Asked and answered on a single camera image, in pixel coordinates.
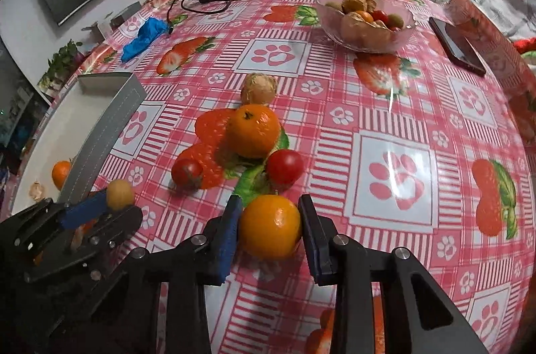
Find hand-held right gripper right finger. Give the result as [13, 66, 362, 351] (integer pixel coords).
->
[297, 194, 490, 354]

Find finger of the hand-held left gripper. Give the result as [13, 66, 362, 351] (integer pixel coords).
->
[59, 190, 110, 231]
[73, 205, 144, 254]

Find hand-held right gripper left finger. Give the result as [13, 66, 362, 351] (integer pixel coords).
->
[125, 195, 244, 354]

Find yellow longan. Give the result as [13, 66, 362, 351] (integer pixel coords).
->
[106, 179, 135, 211]

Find large orange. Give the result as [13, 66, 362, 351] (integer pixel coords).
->
[226, 105, 281, 159]
[238, 195, 303, 259]

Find white tray with grey rim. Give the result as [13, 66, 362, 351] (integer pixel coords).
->
[8, 72, 147, 229]

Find clear glass bowl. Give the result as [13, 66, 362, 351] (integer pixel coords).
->
[316, 0, 417, 54]

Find green potted plant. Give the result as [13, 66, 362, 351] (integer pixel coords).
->
[40, 40, 84, 91]

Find red printed tablecloth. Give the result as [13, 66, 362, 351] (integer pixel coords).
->
[8, 0, 536, 354]

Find blue cloth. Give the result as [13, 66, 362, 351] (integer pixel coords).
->
[121, 18, 172, 62]

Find black smartphone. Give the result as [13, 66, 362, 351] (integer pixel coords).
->
[428, 16, 487, 77]

